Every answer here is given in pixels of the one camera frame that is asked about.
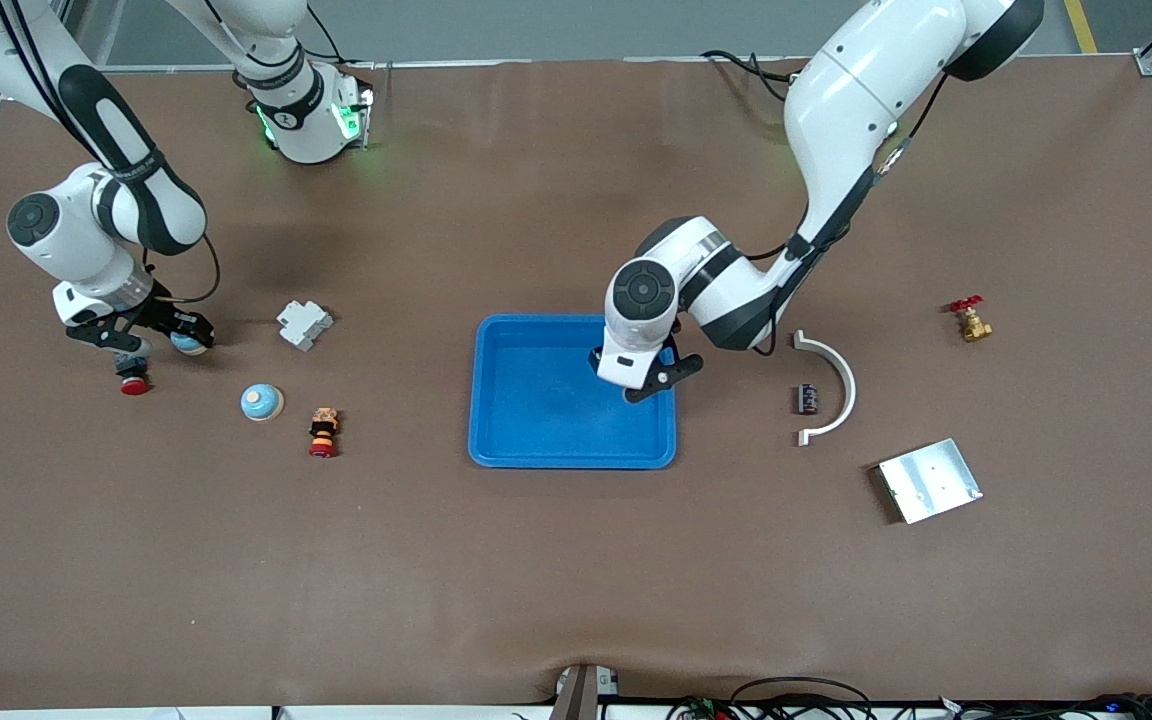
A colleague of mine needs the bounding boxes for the black left base cable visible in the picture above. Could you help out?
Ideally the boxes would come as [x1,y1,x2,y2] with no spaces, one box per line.
[701,48,799,83]

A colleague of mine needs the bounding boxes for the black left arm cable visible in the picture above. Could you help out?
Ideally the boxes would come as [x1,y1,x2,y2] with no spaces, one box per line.
[746,70,949,357]

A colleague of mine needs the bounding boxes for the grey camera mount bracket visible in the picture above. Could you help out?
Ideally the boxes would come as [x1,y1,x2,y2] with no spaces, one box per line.
[549,663,622,720]

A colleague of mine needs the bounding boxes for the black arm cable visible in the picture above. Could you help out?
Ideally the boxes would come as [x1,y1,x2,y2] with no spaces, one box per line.
[746,70,949,357]
[0,0,223,303]

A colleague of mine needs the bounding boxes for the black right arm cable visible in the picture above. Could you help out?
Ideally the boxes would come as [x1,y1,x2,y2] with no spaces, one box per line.
[0,0,223,303]

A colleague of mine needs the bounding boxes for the blue plastic tray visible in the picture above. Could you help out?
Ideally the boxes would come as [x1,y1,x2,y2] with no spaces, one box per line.
[467,314,678,471]

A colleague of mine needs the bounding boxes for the silver metal plate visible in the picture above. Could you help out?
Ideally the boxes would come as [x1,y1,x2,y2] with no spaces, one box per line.
[876,438,984,525]

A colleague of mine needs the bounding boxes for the black right base cable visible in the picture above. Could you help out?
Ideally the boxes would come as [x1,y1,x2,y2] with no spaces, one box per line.
[306,5,377,69]

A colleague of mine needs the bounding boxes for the yellow red emergency stop button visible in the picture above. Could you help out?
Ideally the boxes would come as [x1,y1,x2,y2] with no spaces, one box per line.
[308,406,342,460]

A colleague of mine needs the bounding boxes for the white table edge rail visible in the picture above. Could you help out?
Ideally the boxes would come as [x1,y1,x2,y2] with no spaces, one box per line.
[0,706,562,720]

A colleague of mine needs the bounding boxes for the grey plastic rail module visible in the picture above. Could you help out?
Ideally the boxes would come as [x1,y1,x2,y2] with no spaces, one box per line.
[276,300,335,353]

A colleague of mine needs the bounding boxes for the black cable bundle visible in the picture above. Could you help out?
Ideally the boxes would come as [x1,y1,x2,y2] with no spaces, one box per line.
[936,692,1152,720]

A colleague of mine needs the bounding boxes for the white curved plastic bracket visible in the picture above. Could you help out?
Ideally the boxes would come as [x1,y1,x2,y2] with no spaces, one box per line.
[793,329,858,447]

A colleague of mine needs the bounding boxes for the brown table mat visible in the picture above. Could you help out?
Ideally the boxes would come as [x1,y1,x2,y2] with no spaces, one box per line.
[0,55,1152,713]

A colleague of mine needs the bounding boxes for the black base cable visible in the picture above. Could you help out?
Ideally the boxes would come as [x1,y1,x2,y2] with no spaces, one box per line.
[701,48,799,83]
[306,5,377,69]

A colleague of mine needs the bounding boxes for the brass valve with red handle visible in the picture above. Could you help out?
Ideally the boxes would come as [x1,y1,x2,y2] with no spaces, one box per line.
[949,295,994,344]

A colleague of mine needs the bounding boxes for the cable bundle with coloured connectors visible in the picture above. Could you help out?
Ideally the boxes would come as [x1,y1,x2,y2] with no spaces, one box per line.
[664,695,737,720]

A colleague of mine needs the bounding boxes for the black cable loop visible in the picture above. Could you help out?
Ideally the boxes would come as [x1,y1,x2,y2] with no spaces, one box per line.
[729,677,874,720]

